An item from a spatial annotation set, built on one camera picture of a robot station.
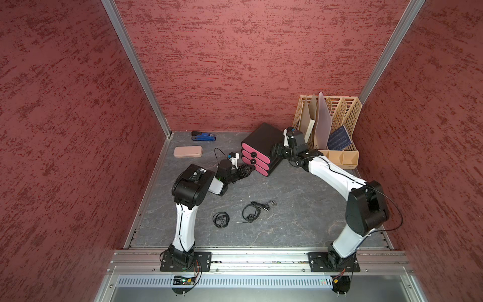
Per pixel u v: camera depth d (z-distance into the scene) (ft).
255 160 3.11
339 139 3.36
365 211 1.53
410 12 2.36
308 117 2.86
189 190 1.83
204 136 3.86
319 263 2.42
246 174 3.00
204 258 2.48
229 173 2.82
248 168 3.28
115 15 2.38
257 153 2.95
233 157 3.10
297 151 2.24
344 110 3.35
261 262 2.48
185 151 3.70
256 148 2.96
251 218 2.80
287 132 2.66
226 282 2.54
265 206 2.94
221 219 2.79
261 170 3.21
